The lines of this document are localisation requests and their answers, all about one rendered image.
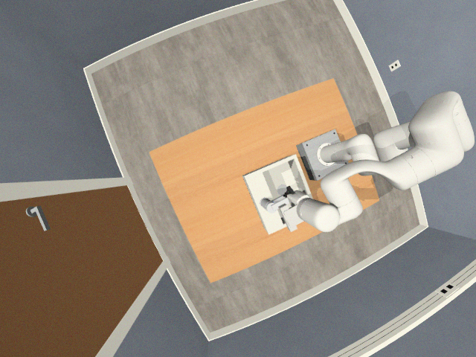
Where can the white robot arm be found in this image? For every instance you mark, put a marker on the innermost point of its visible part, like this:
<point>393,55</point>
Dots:
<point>438,145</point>

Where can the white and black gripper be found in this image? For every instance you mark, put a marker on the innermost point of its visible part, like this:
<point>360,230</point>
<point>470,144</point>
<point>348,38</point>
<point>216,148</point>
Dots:
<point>294,197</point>

